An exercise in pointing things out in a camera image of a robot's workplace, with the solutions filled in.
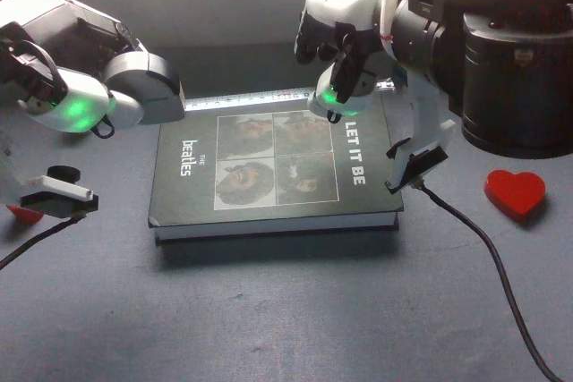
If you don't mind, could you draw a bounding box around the grey table cloth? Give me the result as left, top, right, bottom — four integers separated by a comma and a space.
0, 41, 573, 382

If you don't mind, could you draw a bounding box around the black Let It Be album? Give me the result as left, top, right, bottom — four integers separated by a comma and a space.
147, 99, 404, 247

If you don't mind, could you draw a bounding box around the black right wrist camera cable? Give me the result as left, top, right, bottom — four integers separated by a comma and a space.
414, 183, 568, 382

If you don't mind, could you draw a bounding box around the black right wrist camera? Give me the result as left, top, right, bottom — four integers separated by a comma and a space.
384, 145, 449, 195

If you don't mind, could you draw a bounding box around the black left wrist camera cable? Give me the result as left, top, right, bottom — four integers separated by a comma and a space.
0, 215, 87, 272

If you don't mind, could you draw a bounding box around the grey and black tape measure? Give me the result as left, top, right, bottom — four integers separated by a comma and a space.
103, 51, 398, 126

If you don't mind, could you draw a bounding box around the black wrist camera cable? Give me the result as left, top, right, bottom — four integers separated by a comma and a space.
0, 215, 87, 272
414, 183, 568, 382

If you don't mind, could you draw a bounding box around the red heart block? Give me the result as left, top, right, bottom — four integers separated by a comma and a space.
484, 169, 547, 222

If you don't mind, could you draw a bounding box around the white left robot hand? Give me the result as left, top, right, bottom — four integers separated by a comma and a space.
0, 0, 147, 140

